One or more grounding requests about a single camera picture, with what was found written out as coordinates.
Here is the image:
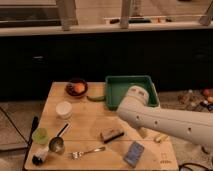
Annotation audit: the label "dark red bowl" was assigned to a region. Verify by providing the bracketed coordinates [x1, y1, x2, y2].
[65, 78, 88, 97]

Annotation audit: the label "small green plastic cup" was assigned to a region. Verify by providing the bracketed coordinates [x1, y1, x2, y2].
[32, 128, 48, 145]

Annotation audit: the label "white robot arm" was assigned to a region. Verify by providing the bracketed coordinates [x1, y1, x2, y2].
[116, 86, 213, 148]

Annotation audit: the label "blue sponge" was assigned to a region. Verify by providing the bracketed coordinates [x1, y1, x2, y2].
[123, 141, 144, 168]

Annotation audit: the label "green plastic tray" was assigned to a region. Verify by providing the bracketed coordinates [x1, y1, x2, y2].
[105, 75, 159, 110]

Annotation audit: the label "white paper cup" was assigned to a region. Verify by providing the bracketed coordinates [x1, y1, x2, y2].
[56, 101, 72, 119]

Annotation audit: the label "black clamp at table edge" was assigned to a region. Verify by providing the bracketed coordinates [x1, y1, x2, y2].
[22, 116, 39, 171]

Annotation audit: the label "silver metal fork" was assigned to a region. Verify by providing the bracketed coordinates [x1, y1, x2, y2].
[69, 146, 106, 160]

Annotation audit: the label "wooden felt board eraser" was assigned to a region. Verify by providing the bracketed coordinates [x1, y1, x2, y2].
[100, 129, 124, 143]

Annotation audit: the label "metal measuring cup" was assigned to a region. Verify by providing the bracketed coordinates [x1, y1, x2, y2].
[49, 123, 70, 154]

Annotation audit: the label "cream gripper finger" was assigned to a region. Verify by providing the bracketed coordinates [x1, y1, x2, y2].
[139, 127, 148, 138]

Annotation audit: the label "black and white brush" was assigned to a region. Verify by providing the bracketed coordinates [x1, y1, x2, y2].
[32, 147, 49, 166]

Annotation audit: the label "orange fruit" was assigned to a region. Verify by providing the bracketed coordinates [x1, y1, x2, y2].
[74, 83, 85, 93]

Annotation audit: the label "black cable on floor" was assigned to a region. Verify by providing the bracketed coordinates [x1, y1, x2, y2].
[177, 161, 210, 171]

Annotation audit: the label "green chili pepper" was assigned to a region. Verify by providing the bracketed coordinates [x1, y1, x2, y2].
[87, 96, 105, 102]

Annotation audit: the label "spice bottles on floor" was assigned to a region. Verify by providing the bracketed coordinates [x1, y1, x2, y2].
[178, 88, 213, 112]

